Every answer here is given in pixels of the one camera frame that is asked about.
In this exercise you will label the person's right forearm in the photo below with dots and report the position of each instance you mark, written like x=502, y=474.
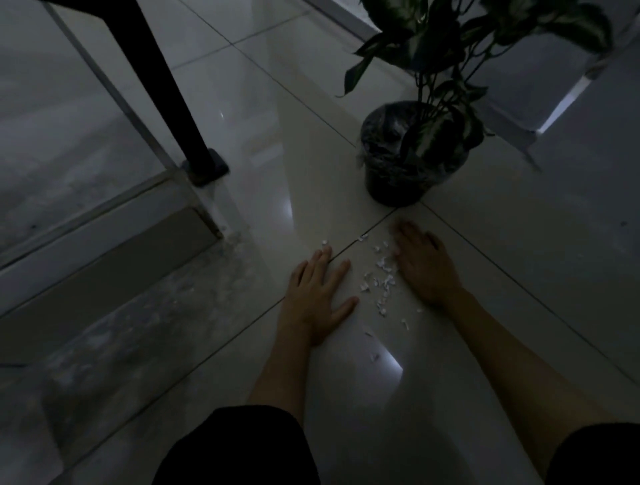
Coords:
x=520, y=374

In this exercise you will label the black metal furniture leg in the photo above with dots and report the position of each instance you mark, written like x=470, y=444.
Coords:
x=150, y=80

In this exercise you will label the person's left little finger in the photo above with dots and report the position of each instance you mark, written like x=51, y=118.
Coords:
x=296, y=275

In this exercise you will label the metal sliding door track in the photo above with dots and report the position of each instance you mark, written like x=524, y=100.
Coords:
x=100, y=225

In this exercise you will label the black sleeve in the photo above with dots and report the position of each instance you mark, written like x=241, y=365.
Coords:
x=597, y=457
x=240, y=449

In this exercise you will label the person's left hand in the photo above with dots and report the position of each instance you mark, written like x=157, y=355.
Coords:
x=310, y=305

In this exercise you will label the person's left forearm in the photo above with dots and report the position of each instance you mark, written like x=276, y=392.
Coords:
x=282, y=372

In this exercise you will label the person's right fingers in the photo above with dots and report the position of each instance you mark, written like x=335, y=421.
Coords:
x=412, y=239

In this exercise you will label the green variegated leafy plant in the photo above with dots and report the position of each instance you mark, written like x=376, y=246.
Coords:
x=430, y=45

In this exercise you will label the scattered white paper scraps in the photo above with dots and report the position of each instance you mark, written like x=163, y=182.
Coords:
x=382, y=282

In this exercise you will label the person's left middle finger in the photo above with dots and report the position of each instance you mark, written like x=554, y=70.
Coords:
x=322, y=264

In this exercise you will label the person's left thumb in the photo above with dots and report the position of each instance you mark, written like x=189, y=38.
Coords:
x=346, y=311

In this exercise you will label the dark plastic-wrapped plant pot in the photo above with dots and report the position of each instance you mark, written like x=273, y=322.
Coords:
x=395, y=165

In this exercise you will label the person's right hand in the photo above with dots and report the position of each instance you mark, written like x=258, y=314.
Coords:
x=425, y=270

